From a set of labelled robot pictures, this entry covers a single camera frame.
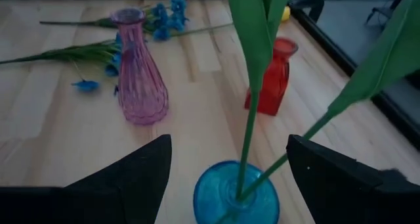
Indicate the pink glass vase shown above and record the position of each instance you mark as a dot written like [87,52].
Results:
[141,86]

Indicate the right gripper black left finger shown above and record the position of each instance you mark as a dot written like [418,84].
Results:
[98,191]

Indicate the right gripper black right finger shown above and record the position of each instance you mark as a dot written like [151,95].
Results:
[348,191]

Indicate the teal glass vase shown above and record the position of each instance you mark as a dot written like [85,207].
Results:
[210,201]

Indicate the blue artificial flower bunch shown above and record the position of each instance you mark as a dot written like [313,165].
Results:
[177,17]
[82,51]

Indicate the red glass vase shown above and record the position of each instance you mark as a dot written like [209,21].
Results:
[274,82]

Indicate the green artificial flower stems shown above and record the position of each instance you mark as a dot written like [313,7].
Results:
[377,69]

